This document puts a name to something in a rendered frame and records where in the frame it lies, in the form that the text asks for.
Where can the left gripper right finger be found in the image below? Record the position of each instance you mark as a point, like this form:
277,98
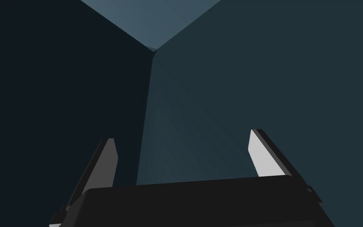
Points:
268,157

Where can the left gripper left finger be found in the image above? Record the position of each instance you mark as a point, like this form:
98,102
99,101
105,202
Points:
102,167

